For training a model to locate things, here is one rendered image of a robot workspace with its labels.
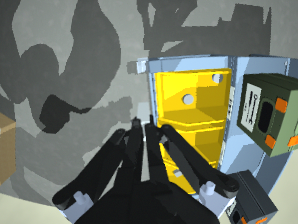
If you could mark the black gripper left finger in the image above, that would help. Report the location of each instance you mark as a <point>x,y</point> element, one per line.
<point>78,196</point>

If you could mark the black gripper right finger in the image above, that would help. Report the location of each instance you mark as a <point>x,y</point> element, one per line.
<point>217,189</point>

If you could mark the light blue metal shelf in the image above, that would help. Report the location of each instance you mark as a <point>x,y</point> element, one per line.
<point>243,153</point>

